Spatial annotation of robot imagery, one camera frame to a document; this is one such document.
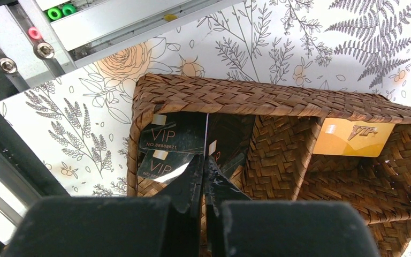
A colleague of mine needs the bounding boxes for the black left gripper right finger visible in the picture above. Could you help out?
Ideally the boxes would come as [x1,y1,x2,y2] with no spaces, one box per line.
[204,158,379,256]

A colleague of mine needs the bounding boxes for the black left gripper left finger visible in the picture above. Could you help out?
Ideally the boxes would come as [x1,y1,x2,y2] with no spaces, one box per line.
[4,155,204,256]

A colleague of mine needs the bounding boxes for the dark credit card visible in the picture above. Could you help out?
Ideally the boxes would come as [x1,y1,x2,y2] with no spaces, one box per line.
[137,150,195,184]
[206,113,255,178]
[139,112,207,154]

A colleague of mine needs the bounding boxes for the brown wicker basket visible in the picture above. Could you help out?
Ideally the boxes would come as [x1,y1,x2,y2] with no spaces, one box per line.
[127,73,411,256]

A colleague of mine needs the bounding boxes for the floral patterned table mat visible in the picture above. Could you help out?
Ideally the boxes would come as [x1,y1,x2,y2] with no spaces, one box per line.
[0,1,411,196]

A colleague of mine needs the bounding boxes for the yellow block in basket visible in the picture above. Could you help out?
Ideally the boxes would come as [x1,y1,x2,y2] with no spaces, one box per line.
[313,118,395,157]

